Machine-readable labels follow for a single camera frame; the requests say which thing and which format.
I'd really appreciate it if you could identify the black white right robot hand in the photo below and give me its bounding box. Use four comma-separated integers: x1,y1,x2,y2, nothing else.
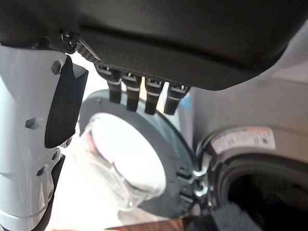
0,0,308,231

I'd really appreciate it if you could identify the dark grey washing machine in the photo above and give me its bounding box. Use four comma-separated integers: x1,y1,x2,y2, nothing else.
178,24,308,231

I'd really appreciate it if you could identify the grey curved warning label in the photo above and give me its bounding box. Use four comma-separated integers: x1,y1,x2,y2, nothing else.
213,127,276,155

